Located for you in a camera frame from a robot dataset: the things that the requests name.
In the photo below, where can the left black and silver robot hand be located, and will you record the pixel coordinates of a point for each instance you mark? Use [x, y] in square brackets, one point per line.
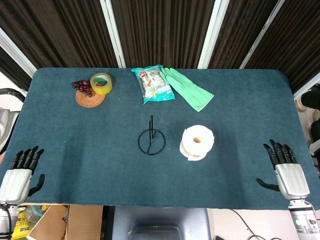
[15, 185]

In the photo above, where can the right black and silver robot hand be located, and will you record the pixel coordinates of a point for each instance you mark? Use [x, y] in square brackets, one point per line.
[291, 178]

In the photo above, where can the white toilet paper roll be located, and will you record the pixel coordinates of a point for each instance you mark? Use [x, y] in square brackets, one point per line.
[197, 146]

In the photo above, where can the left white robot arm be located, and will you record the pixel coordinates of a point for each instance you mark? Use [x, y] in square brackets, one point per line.
[3, 220]

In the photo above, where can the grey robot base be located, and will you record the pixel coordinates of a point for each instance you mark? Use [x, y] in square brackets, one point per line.
[160, 220]

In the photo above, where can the black wire roll holder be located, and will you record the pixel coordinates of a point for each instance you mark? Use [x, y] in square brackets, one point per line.
[151, 125]

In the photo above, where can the clear plastic container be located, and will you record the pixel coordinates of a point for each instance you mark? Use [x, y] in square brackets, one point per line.
[35, 212]

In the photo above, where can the yellow printed bag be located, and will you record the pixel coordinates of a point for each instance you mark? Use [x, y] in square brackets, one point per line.
[21, 225]

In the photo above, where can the brown cardboard box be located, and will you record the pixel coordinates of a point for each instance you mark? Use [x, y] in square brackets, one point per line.
[75, 222]

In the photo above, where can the blue felt table cloth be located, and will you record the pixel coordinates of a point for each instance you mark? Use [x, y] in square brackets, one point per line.
[100, 162]

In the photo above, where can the black chair armrest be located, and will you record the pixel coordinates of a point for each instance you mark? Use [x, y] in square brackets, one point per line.
[12, 93]

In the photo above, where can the orange woven round coaster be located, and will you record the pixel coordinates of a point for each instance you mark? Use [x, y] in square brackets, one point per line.
[87, 101]

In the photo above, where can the dark purple grape bunch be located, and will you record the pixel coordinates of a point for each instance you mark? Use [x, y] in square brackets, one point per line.
[82, 85]

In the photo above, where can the yellow packing tape roll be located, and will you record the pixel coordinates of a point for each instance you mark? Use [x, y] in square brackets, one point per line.
[102, 88]

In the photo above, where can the green rubber glove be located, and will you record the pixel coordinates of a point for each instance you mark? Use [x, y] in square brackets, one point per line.
[190, 88]

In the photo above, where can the teal plastic product package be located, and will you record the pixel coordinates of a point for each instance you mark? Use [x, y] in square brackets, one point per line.
[155, 85]

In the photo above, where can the dark brown folding screen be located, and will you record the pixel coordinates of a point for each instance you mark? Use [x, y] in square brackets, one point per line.
[160, 30]

